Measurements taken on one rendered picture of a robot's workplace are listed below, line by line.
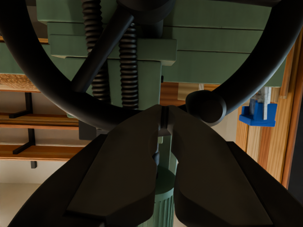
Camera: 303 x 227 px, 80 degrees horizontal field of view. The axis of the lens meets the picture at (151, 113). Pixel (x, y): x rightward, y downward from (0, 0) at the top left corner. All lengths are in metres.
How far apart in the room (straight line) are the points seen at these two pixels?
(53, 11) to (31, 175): 3.41
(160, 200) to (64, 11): 0.49
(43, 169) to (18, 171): 0.41
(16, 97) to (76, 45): 3.14
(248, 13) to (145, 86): 0.24
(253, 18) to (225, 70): 0.10
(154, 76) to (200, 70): 0.13
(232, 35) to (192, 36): 0.07
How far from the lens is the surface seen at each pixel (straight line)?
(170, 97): 0.43
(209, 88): 0.53
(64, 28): 0.41
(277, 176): 2.11
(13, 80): 0.48
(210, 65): 0.37
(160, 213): 0.58
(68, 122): 2.65
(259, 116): 1.30
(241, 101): 0.19
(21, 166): 3.72
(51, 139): 3.32
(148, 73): 0.26
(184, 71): 0.36
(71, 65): 0.29
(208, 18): 0.38
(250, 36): 0.40
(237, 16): 0.40
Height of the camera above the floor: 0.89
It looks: 11 degrees up
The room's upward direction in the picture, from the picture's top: 177 degrees counter-clockwise
